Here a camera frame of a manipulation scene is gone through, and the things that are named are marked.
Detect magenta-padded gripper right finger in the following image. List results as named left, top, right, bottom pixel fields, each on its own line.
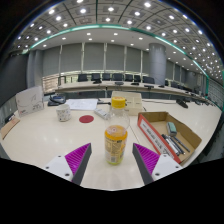
left=131, top=142, right=184, bottom=186

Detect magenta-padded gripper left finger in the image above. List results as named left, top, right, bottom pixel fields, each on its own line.
left=43, top=142, right=93, bottom=186

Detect yellow-capped clear drink bottle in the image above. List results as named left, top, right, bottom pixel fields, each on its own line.
left=104, top=96, right=131, bottom=166

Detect open cardboard box red-edged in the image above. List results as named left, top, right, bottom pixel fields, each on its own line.
left=137, top=111, right=203, bottom=165

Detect grey pen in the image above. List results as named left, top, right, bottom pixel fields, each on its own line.
left=161, top=133, right=183, bottom=156

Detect teal eraser block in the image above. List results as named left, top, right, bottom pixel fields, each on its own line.
left=166, top=121, right=178, bottom=137

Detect flat round red coaster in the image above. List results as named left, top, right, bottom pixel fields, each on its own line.
left=78, top=114, right=95, bottom=124

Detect white patterned paper cup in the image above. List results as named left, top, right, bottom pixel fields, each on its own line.
left=55, top=103, right=72, bottom=123

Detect small white rectangular pack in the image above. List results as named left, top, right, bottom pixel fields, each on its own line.
left=93, top=107, right=111, bottom=121

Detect white printed paper sheet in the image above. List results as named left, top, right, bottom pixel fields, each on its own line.
left=64, top=98, right=99, bottom=111

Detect black desk microphone base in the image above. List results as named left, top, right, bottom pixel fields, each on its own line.
left=175, top=98, right=189, bottom=109

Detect white printed carton box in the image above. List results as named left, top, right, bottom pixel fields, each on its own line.
left=15, top=85, right=45, bottom=118

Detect long curved conference desk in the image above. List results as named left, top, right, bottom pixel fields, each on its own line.
left=54, top=80, right=214, bottom=106

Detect black flat device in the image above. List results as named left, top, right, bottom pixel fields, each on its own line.
left=3, top=112, right=16, bottom=124

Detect row of black office chairs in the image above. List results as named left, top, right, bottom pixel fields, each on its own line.
left=77, top=72, right=156, bottom=85

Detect round ceiling lights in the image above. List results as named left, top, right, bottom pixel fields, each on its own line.
left=13, top=0, right=224, bottom=81

